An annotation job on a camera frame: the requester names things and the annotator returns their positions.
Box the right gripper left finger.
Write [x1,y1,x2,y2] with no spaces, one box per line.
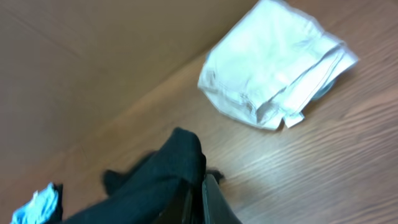
[153,186,193,224]

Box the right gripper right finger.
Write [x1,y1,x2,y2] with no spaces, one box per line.
[202,174,242,224]

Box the black t-shirt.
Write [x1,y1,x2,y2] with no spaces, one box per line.
[48,184,63,224]
[66,128,224,224]

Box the black t-shirt under blue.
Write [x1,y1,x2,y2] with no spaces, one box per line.
[48,184,63,224]

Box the light blue t-shirt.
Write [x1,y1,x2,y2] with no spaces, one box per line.
[11,182,59,224]

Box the white folded garment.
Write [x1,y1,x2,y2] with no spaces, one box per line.
[198,0,358,130]

